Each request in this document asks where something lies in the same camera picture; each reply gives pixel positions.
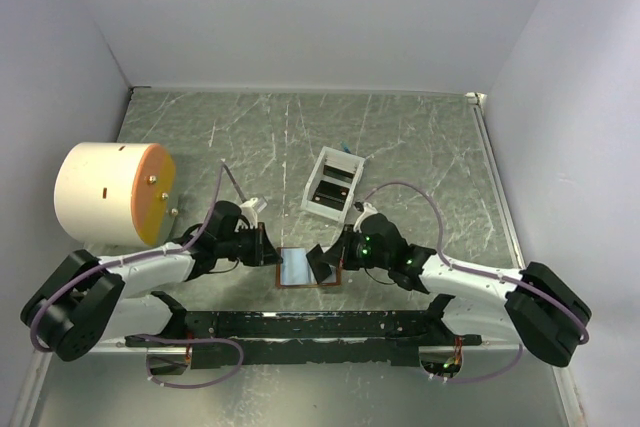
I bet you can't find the black credit card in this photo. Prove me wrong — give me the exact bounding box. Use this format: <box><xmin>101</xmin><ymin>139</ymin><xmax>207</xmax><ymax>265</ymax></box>
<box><xmin>309</xmin><ymin>265</ymin><xmax>341</xmax><ymax>287</ymax></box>

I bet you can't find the white cylinder with orange lid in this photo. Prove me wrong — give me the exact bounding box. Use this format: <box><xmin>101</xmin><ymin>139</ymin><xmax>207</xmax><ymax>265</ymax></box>
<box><xmin>54</xmin><ymin>142</ymin><xmax>177</xmax><ymax>248</ymax></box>

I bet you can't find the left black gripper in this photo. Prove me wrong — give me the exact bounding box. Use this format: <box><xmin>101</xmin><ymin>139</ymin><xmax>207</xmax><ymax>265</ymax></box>
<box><xmin>216</xmin><ymin>221</ymin><xmax>284</xmax><ymax>267</ymax></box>

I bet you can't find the white corner bracket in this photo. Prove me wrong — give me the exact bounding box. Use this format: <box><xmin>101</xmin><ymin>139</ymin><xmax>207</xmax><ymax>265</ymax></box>
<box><xmin>465</xmin><ymin>92</ymin><xmax>487</xmax><ymax>108</ymax></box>

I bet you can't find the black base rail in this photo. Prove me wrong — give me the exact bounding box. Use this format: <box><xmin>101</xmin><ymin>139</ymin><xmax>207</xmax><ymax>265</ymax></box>
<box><xmin>124</xmin><ymin>309</ymin><xmax>481</xmax><ymax>371</ymax></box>

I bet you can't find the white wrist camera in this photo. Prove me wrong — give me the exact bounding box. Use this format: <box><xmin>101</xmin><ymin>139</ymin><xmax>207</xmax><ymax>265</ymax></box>
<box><xmin>353</xmin><ymin>202</ymin><xmax>378</xmax><ymax>224</ymax></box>
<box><xmin>240</xmin><ymin>197</ymin><xmax>268</xmax><ymax>227</ymax></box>

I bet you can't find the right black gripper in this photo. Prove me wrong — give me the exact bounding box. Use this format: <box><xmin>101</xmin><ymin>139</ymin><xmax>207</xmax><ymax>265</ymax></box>
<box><xmin>320</xmin><ymin>223</ymin><xmax>391</xmax><ymax>270</ymax></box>

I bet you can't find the aluminium frame rail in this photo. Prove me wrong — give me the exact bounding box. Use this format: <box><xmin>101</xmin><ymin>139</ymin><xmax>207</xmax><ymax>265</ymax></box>
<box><xmin>471</xmin><ymin>104</ymin><xmax>525</xmax><ymax>268</ymax></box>

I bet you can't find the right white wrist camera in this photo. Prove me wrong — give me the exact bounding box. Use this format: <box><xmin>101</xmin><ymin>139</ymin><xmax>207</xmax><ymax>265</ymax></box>
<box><xmin>353</xmin><ymin>202</ymin><xmax>378</xmax><ymax>224</ymax></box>

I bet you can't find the white card tray box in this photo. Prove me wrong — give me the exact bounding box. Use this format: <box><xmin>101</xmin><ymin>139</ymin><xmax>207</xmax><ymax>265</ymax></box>
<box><xmin>301</xmin><ymin>146</ymin><xmax>365</xmax><ymax>224</ymax></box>

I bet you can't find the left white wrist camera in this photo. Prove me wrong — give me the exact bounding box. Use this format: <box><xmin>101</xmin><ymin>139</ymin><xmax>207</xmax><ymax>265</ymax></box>
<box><xmin>240</xmin><ymin>197</ymin><xmax>268</xmax><ymax>227</ymax></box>

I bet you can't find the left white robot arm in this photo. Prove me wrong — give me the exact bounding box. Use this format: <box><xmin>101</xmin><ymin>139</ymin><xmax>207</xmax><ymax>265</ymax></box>
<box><xmin>20</xmin><ymin>198</ymin><xmax>281</xmax><ymax>362</ymax></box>

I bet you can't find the brown leather card holder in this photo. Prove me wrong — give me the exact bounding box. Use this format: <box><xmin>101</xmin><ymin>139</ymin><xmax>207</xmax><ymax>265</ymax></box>
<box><xmin>275</xmin><ymin>247</ymin><xmax>339</xmax><ymax>289</ymax></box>

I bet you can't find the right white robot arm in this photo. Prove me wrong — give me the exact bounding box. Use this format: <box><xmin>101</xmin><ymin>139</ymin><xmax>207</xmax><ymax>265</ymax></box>
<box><xmin>319</xmin><ymin>213</ymin><xmax>592</xmax><ymax>367</ymax></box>

